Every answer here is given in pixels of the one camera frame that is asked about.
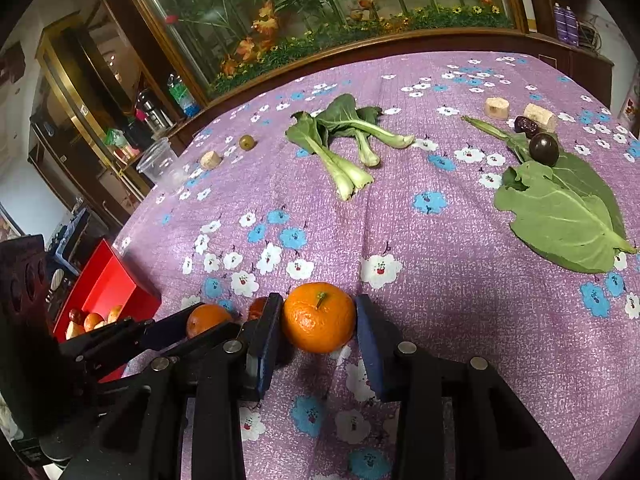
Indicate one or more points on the dark red jujube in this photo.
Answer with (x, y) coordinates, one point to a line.
(75, 315)
(256, 308)
(525, 125)

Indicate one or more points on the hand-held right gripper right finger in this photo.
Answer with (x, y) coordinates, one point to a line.
(372, 350)

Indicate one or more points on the cut sugarcane piece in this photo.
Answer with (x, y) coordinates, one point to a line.
(541, 116)
(496, 107)
(211, 160)
(74, 331)

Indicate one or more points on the dark purple round fruit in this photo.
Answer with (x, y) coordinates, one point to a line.
(544, 148)

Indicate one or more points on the thin green vegetable stalk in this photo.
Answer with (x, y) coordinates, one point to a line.
(492, 132)

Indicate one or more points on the green bok choy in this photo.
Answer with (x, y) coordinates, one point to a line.
(390, 136)
(332, 165)
(362, 147)

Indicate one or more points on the large green leaf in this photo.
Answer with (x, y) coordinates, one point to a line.
(560, 215)

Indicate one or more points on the framed artificial flower display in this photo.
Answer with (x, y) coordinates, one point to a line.
(320, 15)

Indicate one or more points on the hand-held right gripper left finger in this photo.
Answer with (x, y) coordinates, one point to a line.
(265, 345)

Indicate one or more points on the green label plastic bottle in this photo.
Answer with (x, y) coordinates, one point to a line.
(184, 97)

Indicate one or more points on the clear plastic cup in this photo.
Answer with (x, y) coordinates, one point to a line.
(160, 165)

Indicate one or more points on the small green round fruit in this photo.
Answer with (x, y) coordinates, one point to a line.
(246, 141)

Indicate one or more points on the purple bottle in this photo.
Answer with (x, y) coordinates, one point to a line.
(560, 22)
(572, 24)

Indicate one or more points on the red box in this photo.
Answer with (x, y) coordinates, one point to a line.
(115, 280)

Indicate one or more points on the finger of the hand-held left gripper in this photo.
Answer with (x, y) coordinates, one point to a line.
(165, 330)
(200, 338)

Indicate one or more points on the metal thermos flask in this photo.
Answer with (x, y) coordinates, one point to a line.
(152, 110)

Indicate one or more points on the blue plastic crate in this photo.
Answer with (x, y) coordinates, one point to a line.
(67, 240)

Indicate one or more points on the glass-front wooden cabinet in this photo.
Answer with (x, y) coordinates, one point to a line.
(75, 110)

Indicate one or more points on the orange mandarin with stem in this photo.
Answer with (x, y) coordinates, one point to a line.
(318, 317)

